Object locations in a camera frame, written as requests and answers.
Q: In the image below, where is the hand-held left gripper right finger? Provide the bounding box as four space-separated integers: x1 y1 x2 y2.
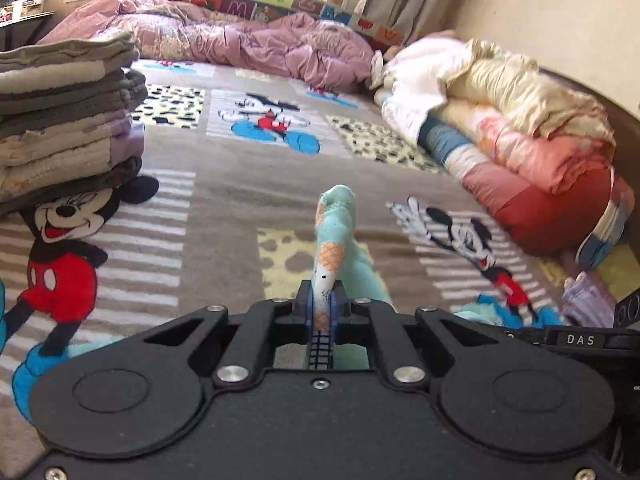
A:
331 282 501 392

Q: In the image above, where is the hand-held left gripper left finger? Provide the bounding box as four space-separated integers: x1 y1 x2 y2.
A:
144 280 315 392

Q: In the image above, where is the stack of folded grey clothes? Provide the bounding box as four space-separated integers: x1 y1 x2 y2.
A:
0 32 147 217

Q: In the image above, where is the lavender cloth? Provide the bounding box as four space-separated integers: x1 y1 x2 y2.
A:
560 270 619 329

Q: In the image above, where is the cartoon mouse printed blanket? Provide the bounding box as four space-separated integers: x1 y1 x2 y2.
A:
0 57 640 461

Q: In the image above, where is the pink and red rolled quilt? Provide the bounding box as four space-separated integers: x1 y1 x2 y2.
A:
417 100 637 271

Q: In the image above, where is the white padded blanket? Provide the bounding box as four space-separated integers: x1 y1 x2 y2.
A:
372 35 482 145

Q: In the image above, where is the cream quilt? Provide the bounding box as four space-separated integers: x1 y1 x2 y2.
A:
440 40 617 161

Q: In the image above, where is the purple quilt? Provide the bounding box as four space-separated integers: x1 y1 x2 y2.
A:
40 0 382 93

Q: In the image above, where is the cluttered desk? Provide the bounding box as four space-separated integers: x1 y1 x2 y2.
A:
0 0 57 53

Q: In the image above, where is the dark wooden bed frame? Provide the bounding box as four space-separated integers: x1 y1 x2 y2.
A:
545 67 640 196

